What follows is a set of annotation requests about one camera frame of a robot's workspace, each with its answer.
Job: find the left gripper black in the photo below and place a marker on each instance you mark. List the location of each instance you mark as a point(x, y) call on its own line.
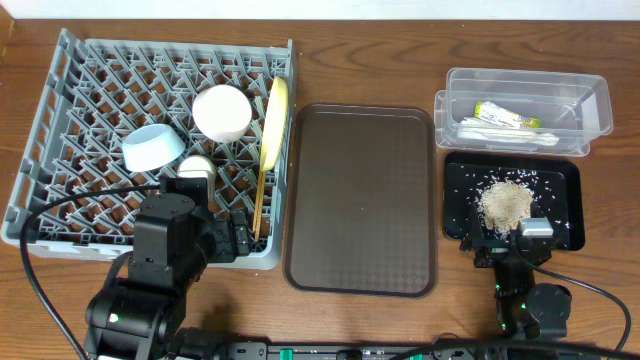
point(239, 235)

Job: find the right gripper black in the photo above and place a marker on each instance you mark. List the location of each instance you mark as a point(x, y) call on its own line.
point(474, 241)

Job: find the wooden chopstick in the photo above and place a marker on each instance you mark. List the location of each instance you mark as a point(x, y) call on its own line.
point(256, 205)
point(260, 207)

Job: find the white paper cup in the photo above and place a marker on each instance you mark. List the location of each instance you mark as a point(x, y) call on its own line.
point(198, 166)

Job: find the green snack wrapper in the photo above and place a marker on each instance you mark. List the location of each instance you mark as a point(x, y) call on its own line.
point(496, 115)

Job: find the light blue bowl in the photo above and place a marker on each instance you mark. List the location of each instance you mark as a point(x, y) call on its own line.
point(151, 147)

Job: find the white bowl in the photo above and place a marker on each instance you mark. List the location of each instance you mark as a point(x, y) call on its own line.
point(222, 113)

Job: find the yellow plate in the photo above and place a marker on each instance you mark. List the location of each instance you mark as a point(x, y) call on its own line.
point(274, 125)

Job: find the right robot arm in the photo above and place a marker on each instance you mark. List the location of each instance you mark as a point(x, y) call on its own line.
point(526, 309)

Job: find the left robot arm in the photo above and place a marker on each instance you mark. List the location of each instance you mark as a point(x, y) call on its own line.
point(139, 311)

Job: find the grey plastic dishwasher rack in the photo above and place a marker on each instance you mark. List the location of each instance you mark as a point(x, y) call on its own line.
point(97, 92)

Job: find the food scraps pile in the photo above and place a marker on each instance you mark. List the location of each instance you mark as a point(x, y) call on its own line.
point(502, 205)

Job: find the black tray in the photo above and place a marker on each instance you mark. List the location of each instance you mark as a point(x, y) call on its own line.
point(555, 184)

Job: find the brown serving tray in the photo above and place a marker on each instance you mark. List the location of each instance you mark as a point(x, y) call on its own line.
point(363, 202)

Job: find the clear plastic bin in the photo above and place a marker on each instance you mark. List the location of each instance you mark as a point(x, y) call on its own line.
point(574, 107)

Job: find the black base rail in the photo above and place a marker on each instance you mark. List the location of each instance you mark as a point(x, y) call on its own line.
point(350, 350)

